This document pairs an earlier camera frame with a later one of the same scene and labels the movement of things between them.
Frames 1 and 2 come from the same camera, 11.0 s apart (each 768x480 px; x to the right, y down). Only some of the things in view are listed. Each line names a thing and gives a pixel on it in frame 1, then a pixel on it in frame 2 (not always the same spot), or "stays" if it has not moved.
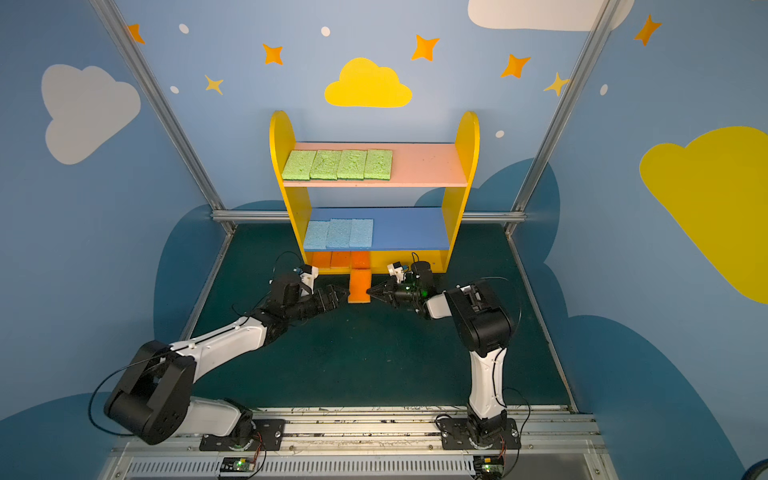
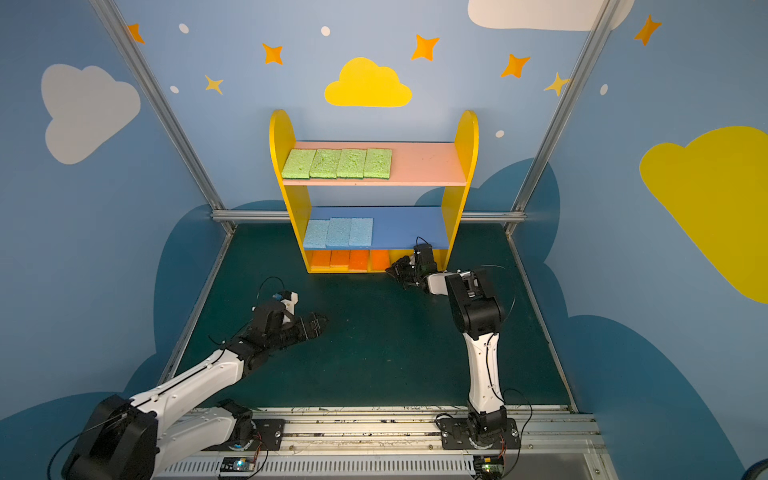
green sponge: x=326 y=165 stays
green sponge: x=352 y=165 stays
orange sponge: x=360 y=281 to x=380 y=260
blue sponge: x=361 y=233 stays
